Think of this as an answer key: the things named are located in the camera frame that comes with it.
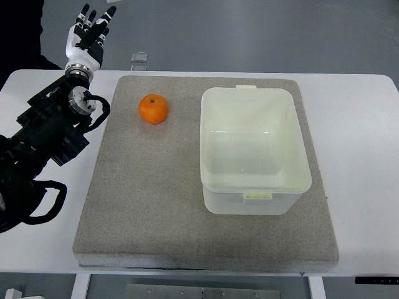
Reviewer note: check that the white block on floor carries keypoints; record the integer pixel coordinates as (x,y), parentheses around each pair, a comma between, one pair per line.
(13,294)

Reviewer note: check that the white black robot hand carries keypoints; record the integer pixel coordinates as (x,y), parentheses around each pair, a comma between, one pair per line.
(84,47)

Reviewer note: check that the clear floor marker plate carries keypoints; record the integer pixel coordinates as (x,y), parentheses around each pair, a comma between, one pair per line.
(139,61)

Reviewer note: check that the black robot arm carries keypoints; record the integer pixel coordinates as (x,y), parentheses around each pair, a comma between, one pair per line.
(53,128)

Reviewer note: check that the grey metal plate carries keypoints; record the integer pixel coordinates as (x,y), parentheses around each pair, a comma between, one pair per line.
(170,291)

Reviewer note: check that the white plastic box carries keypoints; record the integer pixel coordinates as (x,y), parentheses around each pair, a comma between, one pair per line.
(252,153)

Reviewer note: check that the black table control panel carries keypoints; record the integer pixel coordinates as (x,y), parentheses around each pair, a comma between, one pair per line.
(374,280)

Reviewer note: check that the white table frame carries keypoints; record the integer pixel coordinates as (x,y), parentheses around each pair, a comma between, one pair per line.
(81,286)

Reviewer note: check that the orange fruit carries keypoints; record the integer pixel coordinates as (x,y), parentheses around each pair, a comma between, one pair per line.
(153,108)

